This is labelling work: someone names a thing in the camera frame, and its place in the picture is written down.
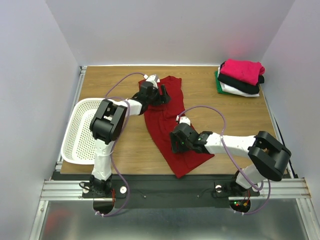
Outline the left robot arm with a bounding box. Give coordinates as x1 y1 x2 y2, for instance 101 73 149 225
87 80 171 197

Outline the green folded t shirt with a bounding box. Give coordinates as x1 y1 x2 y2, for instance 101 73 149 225
214 71 229 95

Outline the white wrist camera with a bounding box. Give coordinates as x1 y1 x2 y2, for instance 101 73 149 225
143 74 160 88
176 115 191 126

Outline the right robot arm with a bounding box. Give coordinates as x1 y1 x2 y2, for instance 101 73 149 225
170 123 292 195

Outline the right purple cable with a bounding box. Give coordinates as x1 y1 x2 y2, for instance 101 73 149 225
176 105 272 216

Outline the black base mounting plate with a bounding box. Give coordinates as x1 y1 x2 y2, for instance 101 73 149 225
53 174 259 214

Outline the white perforated plastic basket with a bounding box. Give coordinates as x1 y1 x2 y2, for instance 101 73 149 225
60 98 103 165

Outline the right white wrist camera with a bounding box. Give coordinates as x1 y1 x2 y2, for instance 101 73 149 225
176 115 191 126

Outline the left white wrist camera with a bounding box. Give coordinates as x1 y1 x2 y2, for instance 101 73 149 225
143 74 160 88

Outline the black folded t shirt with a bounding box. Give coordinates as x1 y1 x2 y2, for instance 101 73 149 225
217 73 265 95

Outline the pink folded t shirt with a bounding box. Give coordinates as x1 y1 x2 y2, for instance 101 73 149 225
220 59 266 86

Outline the white folded t shirt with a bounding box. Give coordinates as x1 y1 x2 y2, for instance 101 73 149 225
218 62 260 97

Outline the dark red t shirt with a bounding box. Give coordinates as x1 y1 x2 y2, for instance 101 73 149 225
144 76 214 178

